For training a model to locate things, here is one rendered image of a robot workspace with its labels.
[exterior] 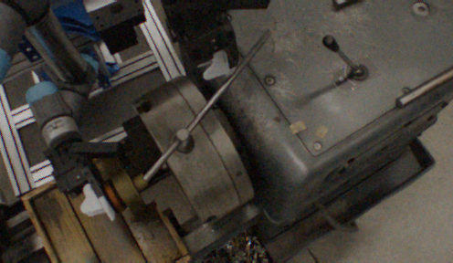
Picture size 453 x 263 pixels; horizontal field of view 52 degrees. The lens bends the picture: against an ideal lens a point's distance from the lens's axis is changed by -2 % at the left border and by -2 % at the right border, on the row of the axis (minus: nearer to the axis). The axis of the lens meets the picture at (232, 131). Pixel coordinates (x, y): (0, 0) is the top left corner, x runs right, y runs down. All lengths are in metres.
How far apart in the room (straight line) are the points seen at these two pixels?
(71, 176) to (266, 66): 0.47
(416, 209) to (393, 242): 0.19
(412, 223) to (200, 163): 1.48
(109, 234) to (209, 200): 0.39
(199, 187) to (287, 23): 0.37
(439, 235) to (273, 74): 1.50
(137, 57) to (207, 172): 1.31
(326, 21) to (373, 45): 0.10
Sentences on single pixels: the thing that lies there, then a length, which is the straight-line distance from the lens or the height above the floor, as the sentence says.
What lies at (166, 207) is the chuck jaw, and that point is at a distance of 0.99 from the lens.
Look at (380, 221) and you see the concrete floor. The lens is 2.18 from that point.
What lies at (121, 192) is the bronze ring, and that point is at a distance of 1.00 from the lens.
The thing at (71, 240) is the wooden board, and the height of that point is 0.89.
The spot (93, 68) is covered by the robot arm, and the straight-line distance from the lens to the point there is 1.26.
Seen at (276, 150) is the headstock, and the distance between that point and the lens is 0.86.
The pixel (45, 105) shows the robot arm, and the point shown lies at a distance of 1.11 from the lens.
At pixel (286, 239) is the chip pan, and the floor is 0.54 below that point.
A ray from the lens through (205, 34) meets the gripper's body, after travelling 0.70.
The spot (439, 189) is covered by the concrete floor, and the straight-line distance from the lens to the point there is 2.30.
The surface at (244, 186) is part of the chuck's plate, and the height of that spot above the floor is 1.15.
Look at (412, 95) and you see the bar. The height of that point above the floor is 1.28.
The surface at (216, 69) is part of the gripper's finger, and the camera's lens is 0.78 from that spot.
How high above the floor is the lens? 2.06
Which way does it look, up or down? 70 degrees down
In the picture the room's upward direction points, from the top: 2 degrees counter-clockwise
